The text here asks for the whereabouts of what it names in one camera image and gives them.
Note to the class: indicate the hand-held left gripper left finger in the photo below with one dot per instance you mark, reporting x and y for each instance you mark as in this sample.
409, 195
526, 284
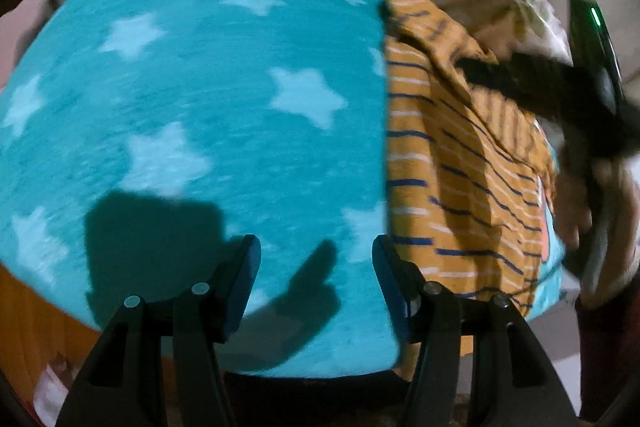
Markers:
245, 277

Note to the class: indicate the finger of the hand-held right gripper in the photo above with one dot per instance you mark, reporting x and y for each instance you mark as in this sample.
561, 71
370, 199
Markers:
540, 79

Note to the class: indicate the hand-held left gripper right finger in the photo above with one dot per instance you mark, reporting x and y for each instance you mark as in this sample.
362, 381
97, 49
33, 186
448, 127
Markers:
386, 277

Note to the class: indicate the orange striped small garment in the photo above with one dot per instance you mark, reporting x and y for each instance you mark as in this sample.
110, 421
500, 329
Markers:
450, 167

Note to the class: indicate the turquoise star print blanket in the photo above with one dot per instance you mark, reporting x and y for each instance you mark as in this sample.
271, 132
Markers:
200, 107

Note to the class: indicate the dark red cloth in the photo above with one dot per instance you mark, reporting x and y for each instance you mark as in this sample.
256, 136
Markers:
612, 357

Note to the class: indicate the pink bed sheet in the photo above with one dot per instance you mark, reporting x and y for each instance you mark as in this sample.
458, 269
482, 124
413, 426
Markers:
20, 37

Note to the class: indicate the orange wooden bed frame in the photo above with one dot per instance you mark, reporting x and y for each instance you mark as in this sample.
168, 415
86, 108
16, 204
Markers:
35, 332

